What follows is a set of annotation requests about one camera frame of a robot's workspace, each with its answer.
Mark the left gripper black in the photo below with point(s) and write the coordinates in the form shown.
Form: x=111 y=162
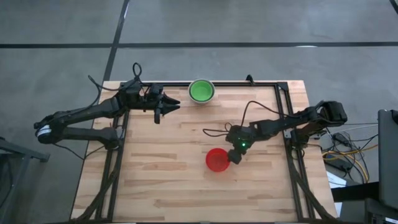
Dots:
x=154 y=101

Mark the black power brick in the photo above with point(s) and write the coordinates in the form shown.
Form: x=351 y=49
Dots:
x=340 y=165

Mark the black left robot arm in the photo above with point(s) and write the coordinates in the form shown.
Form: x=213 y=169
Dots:
x=93 y=109

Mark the white paper sheet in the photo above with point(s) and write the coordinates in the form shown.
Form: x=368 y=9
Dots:
x=334 y=182

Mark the black metal stand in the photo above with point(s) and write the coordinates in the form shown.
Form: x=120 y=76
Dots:
x=31 y=153

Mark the black aluminium table frame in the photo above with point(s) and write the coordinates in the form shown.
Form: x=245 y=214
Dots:
x=280 y=102

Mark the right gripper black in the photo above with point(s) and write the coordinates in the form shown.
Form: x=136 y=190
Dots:
x=239 y=138

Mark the green plastic bowl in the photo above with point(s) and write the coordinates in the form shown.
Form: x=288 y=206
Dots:
x=201 y=91

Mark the white ceramic bowl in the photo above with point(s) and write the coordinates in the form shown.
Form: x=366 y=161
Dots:
x=192 y=99

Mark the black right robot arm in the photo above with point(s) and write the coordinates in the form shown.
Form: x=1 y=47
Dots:
x=280 y=124

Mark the red plastic bowl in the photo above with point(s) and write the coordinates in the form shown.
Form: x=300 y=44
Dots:
x=216 y=160

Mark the black monitor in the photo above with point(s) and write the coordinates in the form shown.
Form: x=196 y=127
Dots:
x=388 y=155

